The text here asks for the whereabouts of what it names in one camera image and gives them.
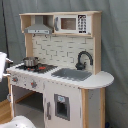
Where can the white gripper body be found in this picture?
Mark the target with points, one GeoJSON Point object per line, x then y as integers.
{"type": "Point", "coordinates": [3, 60]}

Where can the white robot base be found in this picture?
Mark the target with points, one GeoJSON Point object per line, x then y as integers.
{"type": "Point", "coordinates": [18, 122]}

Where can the wooden toy kitchen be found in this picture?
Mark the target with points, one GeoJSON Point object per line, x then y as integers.
{"type": "Point", "coordinates": [63, 50]}

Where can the left red stove knob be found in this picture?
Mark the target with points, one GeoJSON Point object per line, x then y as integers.
{"type": "Point", "coordinates": [14, 79]}

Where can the red stove knob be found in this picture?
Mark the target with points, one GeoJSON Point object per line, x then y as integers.
{"type": "Point", "coordinates": [14, 79]}
{"type": "Point", "coordinates": [33, 84]}

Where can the small metal pot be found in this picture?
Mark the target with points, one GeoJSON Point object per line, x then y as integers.
{"type": "Point", "coordinates": [30, 61]}

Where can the black toy stovetop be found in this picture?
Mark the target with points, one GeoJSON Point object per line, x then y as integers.
{"type": "Point", "coordinates": [39, 68]}

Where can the right red stove knob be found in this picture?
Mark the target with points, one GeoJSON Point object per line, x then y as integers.
{"type": "Point", "coordinates": [33, 84]}

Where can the grey range hood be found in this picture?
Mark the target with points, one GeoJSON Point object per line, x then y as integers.
{"type": "Point", "coordinates": [39, 27]}

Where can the white toy microwave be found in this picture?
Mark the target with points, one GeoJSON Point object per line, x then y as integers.
{"type": "Point", "coordinates": [74, 24]}

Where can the grey toy sink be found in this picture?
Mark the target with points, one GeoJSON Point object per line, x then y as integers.
{"type": "Point", "coordinates": [72, 74]}

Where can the white cupboard door with dispenser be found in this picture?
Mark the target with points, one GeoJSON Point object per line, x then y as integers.
{"type": "Point", "coordinates": [62, 106]}

